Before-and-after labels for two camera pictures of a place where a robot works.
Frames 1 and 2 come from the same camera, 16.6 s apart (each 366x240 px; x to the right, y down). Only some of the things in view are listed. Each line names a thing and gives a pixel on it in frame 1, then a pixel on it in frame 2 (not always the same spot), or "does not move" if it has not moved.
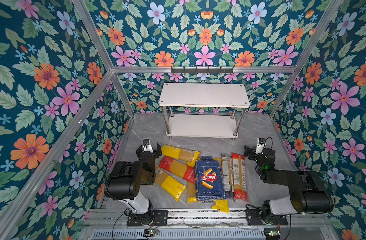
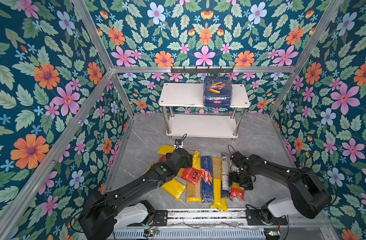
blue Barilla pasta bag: x=209 y=185 to x=217 y=92
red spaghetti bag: x=180 y=168 does not move
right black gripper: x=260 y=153 to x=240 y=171
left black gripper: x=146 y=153 to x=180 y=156
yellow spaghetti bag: x=173 y=187 does not move
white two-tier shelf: x=203 y=110 does not move
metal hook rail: x=202 y=70 does not move
